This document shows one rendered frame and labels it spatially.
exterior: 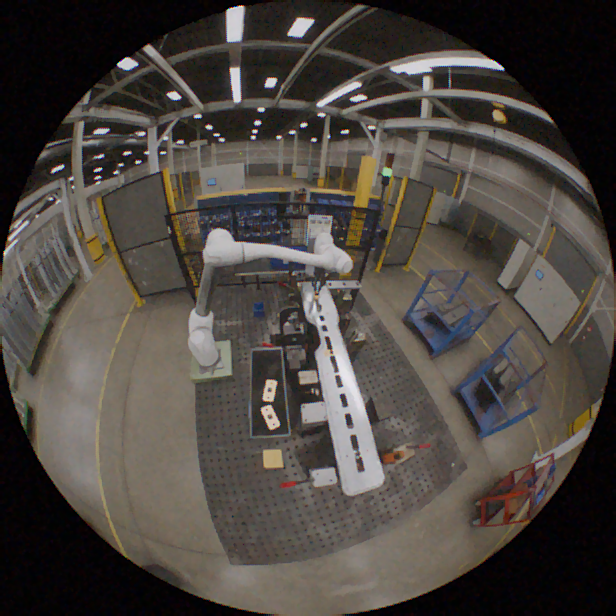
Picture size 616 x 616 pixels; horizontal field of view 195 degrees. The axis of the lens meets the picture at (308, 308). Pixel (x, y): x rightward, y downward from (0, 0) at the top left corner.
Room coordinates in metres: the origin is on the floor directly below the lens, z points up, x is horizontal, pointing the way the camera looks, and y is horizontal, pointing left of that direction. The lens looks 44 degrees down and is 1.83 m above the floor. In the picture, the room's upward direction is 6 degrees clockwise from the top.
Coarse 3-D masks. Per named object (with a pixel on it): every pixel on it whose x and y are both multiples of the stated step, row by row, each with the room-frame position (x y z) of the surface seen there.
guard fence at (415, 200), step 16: (400, 192) 3.24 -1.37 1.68; (416, 192) 3.38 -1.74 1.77; (432, 192) 3.56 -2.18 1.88; (400, 208) 3.26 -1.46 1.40; (416, 208) 3.43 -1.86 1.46; (400, 224) 3.33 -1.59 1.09; (416, 224) 3.51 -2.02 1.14; (400, 240) 3.41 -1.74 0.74; (416, 240) 3.57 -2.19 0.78; (384, 256) 3.27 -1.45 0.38; (400, 256) 3.48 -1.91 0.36
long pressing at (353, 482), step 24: (312, 288) 1.09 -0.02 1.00; (312, 312) 0.83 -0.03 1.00; (336, 312) 0.86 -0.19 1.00; (336, 336) 0.65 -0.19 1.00; (336, 360) 0.49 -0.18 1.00; (336, 384) 0.35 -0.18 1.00; (336, 408) 0.23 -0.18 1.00; (360, 408) 0.23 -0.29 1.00; (336, 432) 0.11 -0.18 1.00; (360, 432) 0.11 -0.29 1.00; (336, 456) 0.01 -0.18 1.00; (360, 480) -0.10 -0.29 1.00
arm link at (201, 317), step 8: (216, 232) 0.79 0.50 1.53; (224, 232) 0.81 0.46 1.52; (208, 240) 0.76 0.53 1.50; (232, 240) 0.79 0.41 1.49; (208, 272) 0.73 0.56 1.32; (216, 272) 0.75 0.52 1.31; (208, 280) 0.72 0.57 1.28; (216, 280) 0.75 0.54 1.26; (200, 288) 0.71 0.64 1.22; (208, 288) 0.71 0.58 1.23; (200, 296) 0.69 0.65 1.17; (208, 296) 0.70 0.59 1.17; (200, 304) 0.67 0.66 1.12; (208, 304) 0.69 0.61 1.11; (192, 312) 0.66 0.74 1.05; (200, 312) 0.66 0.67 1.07; (208, 312) 0.69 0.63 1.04; (192, 320) 0.62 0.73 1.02; (200, 320) 0.63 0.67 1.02; (208, 320) 0.66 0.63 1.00; (192, 328) 0.59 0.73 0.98; (208, 328) 0.63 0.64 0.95
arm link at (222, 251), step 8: (216, 240) 0.71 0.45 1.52; (224, 240) 0.72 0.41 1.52; (208, 248) 0.64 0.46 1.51; (216, 248) 0.65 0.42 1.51; (224, 248) 0.66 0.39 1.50; (232, 248) 0.68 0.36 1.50; (240, 248) 0.70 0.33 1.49; (208, 256) 0.62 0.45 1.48; (216, 256) 0.63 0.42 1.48; (224, 256) 0.64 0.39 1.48; (232, 256) 0.66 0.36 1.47; (240, 256) 0.68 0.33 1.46; (208, 264) 0.62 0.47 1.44; (216, 264) 0.63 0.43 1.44; (224, 264) 0.64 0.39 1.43; (232, 264) 0.66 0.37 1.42
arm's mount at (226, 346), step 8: (216, 344) 0.64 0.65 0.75; (224, 344) 0.65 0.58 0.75; (224, 352) 0.58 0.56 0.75; (192, 360) 0.46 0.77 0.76; (224, 360) 0.52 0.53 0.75; (192, 368) 0.40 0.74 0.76; (224, 368) 0.46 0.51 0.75; (232, 368) 0.49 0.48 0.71; (192, 376) 0.35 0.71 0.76; (200, 376) 0.36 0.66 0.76; (208, 376) 0.38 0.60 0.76; (216, 376) 0.39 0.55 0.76; (224, 376) 0.41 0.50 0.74; (232, 376) 0.43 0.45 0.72
